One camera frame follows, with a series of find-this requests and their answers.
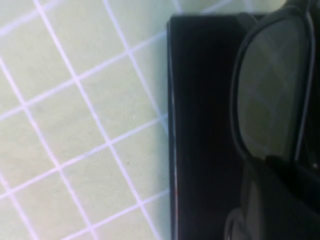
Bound black framed glasses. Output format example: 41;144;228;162
223;0;320;240

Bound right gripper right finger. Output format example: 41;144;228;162
296;159;320;188

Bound green checked tablecloth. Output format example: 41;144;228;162
0;0;287;240

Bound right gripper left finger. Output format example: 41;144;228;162
241;154;320;240

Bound black printed glasses case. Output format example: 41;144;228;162
166;14;320;240

